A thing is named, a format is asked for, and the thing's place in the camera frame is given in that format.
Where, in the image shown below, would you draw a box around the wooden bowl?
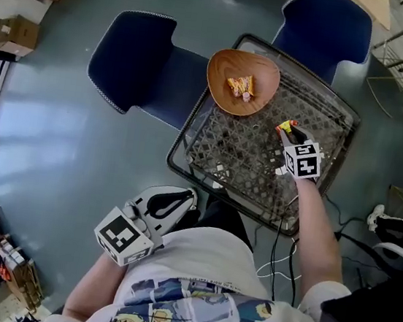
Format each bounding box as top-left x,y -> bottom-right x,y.
201,46 -> 285,122

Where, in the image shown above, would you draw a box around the orange snack packet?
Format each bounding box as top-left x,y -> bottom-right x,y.
225,71 -> 258,99

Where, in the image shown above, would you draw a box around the glass top rattan table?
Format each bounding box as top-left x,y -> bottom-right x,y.
158,24 -> 371,245

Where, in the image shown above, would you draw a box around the open cardboard box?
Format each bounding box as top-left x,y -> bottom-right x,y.
0,12 -> 42,61

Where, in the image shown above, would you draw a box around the person's left forearm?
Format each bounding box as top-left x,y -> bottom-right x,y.
61,248 -> 131,322

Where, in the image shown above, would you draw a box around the blue chair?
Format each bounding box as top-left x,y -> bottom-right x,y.
80,4 -> 217,134
266,0 -> 377,90

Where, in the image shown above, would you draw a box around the person's right forearm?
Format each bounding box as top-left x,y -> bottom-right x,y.
279,175 -> 357,299

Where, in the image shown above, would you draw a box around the person's white printed shirt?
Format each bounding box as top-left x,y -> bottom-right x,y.
40,207 -> 360,322

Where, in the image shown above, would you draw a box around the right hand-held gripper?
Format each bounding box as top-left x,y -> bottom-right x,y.
268,123 -> 330,183

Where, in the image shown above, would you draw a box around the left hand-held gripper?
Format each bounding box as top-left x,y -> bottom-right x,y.
90,176 -> 199,275

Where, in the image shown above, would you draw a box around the person's black shorts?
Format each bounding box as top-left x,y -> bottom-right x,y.
193,196 -> 260,253

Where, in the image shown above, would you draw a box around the light wooden table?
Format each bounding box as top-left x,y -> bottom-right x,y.
337,0 -> 395,31

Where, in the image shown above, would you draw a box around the white cable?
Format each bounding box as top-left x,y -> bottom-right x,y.
254,234 -> 306,285

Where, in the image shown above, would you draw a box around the black cable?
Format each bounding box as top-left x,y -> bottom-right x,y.
264,192 -> 312,306
318,193 -> 359,243

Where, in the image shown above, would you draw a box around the red yellow snack packet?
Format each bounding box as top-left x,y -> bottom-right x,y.
276,118 -> 299,134

